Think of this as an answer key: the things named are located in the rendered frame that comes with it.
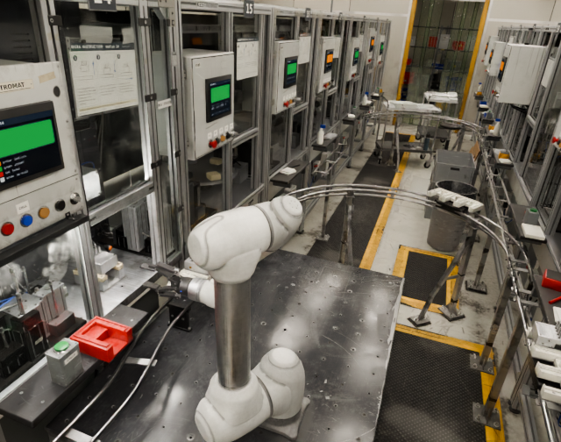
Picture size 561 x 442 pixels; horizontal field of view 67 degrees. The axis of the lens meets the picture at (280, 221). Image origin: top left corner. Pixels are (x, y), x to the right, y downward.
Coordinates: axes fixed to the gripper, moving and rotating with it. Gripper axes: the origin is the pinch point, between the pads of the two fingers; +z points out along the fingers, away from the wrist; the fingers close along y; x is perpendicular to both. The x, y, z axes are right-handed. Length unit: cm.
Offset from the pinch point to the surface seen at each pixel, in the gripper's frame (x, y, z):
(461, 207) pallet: -184, -17, -126
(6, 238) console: 49, 39, 6
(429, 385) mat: -93, -99, -125
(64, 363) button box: 50, 0, -6
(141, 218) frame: -29.4, 8.1, 24.5
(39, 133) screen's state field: 34, 65, 4
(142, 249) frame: -27.2, -7.4, 24.0
